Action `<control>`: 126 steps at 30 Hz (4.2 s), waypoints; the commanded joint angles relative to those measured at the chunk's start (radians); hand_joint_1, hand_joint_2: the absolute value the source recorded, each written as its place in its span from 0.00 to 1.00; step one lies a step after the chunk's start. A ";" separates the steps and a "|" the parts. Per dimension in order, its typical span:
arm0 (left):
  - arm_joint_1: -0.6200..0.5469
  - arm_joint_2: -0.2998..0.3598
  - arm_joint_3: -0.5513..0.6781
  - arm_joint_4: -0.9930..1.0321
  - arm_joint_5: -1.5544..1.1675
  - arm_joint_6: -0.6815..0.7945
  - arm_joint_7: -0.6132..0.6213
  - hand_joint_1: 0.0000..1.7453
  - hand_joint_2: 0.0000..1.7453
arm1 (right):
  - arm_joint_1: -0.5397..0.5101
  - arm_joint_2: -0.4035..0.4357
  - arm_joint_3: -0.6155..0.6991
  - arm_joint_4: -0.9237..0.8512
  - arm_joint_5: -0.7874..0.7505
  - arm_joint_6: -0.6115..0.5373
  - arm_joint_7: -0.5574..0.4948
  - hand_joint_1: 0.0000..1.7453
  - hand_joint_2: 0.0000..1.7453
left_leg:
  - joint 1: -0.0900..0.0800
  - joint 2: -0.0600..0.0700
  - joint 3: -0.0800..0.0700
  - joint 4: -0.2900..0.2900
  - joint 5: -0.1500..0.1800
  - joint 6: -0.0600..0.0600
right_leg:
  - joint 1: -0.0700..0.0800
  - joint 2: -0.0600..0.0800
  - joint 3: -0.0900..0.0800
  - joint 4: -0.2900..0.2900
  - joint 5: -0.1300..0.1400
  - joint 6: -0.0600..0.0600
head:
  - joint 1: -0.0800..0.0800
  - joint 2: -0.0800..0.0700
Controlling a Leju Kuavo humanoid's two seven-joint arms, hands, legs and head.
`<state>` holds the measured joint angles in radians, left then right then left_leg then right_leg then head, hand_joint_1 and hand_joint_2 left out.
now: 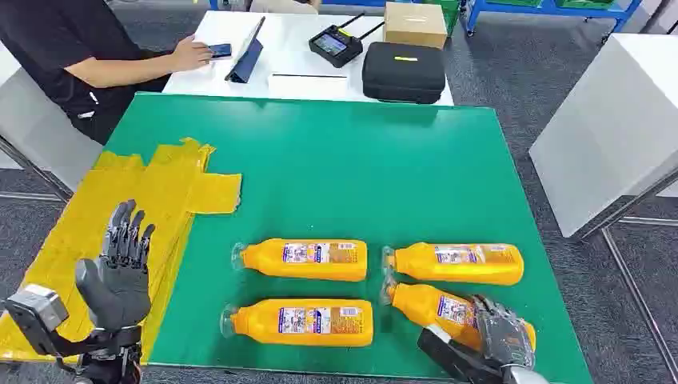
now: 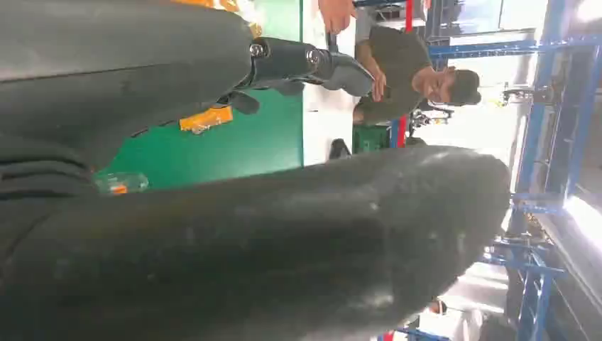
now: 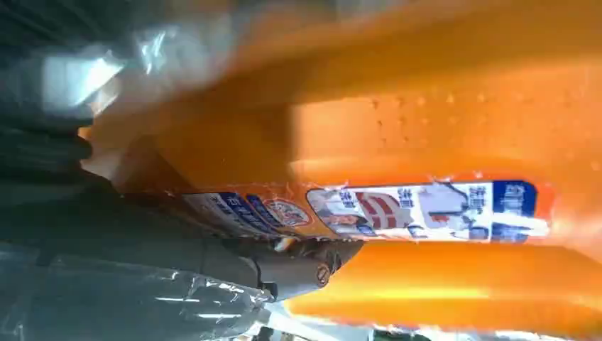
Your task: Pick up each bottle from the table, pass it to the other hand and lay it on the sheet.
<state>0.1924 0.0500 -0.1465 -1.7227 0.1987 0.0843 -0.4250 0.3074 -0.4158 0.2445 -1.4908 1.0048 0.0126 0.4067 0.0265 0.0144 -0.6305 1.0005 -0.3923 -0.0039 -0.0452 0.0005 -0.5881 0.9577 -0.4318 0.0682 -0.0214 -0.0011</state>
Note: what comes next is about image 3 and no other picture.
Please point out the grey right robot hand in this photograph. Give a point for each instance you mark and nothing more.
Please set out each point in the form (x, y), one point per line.
(117, 235)

